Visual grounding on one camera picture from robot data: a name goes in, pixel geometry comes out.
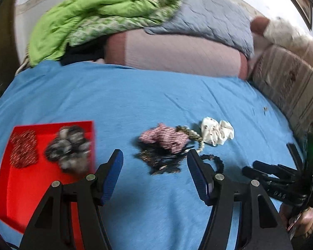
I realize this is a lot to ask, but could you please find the black spiral hair tie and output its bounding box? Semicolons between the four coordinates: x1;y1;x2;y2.
199;153;225;174

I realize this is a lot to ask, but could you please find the red dotted scrunchie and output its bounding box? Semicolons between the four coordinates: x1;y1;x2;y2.
9;130;39;168

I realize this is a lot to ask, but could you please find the grey black lace scrunchie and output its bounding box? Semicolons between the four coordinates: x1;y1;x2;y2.
44;125;91;174

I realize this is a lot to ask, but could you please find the white cherry print scrunchie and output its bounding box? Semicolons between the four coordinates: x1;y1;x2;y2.
201;117;235;146

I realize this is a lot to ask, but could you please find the gold beaded bracelet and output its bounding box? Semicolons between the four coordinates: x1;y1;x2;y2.
176;125;204;142

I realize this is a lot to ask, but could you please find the black bow hair clip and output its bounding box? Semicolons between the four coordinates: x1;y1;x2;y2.
136;141;194;175

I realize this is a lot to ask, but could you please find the pink plaid scrunchie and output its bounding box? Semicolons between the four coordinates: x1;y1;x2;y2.
139;123;189;154

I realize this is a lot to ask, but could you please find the person's right hand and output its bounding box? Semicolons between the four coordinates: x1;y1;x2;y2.
279;203;313;238

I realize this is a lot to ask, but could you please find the striped floral cushion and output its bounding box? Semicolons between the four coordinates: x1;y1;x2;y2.
252;45;313;138

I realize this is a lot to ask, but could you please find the blue bed blanket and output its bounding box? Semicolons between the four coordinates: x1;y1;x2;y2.
0;61;295;249

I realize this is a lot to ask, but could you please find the white floral pillow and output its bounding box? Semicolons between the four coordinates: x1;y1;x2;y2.
264;18;313;49

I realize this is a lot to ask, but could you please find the grey quilted pillow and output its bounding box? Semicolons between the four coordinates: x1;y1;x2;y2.
144;0;254;59

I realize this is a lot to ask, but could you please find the pink quilted bolster pillow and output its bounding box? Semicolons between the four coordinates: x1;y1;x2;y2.
105;29;248;80

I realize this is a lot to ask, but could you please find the green patterned comforter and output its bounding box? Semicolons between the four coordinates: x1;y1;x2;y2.
28;0;182;67

